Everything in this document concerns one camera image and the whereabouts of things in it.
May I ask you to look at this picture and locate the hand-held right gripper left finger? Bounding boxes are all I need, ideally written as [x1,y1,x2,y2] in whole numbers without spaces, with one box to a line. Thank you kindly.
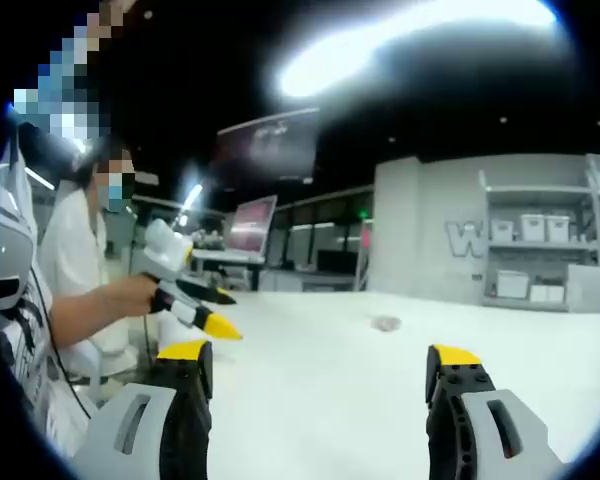
[72,339,215,480]

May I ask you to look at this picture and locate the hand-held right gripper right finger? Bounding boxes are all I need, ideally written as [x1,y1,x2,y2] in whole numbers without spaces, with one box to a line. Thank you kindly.
[424,343,564,480]

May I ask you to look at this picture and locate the clear resealable bag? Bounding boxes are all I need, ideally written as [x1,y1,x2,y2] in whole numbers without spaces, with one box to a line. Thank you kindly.
[369,314,402,333]

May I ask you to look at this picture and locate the person's left hand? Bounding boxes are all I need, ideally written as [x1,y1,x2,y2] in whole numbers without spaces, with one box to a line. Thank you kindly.
[121,276,160,317]

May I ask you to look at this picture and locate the white monitor desk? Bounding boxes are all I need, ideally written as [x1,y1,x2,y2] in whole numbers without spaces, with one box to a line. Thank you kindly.
[191,248,267,292]

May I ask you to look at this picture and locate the ceiling light tube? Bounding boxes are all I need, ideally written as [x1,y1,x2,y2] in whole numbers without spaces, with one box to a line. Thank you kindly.
[181,183,204,212]

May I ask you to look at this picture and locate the desktop monitor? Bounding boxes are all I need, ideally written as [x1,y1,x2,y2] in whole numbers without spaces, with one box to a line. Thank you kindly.
[227,195,278,257]

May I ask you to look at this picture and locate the person's printed white shirt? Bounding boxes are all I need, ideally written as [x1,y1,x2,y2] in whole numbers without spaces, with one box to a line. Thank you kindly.
[0,124,94,454]

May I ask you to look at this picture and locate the large white storage box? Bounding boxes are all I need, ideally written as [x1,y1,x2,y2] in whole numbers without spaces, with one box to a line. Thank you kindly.
[495,269,529,300]

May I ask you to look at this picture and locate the hanging dark screen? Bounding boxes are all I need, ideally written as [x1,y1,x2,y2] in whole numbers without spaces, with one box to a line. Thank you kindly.
[213,107,321,182]

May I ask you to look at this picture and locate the low white storage box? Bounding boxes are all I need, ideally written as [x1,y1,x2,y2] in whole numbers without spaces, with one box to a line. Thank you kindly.
[529,284,566,304]

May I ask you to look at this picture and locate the grey chest-worn device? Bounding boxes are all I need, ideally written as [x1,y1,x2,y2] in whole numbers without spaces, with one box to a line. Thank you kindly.
[0,218,37,312]

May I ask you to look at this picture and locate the grey cabinet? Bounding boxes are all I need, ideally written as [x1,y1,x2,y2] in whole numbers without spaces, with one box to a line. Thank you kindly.
[566,264,600,314]

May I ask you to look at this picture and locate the grey metal shelf rack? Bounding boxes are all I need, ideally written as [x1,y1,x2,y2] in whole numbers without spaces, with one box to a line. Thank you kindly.
[478,153,600,312]

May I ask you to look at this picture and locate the small white storage box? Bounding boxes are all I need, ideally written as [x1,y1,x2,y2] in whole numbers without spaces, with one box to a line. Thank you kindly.
[489,219,513,243]
[521,214,547,243]
[546,215,572,243]

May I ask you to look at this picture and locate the long ceiling light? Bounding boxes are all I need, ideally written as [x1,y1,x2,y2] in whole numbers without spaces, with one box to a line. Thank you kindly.
[278,0,557,99]

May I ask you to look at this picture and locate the left hand-held gripper cable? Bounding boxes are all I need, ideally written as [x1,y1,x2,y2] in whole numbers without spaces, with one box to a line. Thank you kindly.
[140,312,150,374]

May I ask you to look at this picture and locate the black chest device cable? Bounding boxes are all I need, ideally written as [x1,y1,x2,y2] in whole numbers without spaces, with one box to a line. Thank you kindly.
[28,269,94,420]

